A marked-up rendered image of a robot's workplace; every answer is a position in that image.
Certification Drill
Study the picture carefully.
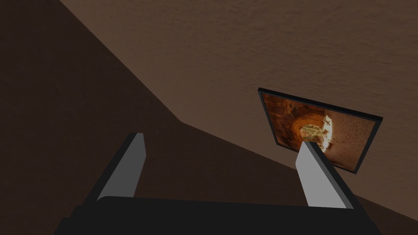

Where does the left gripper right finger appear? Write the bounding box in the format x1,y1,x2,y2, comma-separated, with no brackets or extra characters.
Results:
295,141,364,210

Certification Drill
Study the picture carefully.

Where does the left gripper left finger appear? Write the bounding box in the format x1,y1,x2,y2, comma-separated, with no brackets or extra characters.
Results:
82,132,147,206

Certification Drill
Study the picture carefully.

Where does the black framed orange picture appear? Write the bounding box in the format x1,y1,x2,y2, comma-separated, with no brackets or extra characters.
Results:
258,87,384,175

